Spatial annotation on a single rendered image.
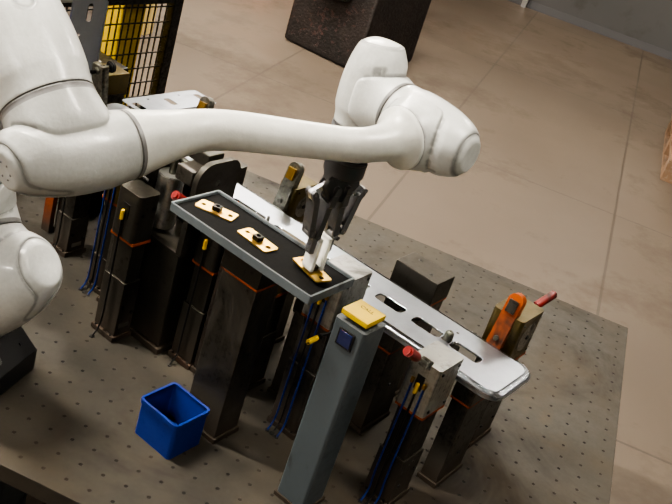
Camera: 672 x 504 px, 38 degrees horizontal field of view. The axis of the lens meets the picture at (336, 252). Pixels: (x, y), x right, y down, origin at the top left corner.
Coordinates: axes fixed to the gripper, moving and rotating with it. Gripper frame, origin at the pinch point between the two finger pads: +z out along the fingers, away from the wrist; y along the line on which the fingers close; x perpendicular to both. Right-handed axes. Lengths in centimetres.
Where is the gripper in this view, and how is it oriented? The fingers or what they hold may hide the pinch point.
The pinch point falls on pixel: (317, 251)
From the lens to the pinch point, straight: 180.6
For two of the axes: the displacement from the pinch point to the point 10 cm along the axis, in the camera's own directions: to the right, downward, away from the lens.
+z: -2.8, 8.4, 4.5
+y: 7.6, -0.9, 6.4
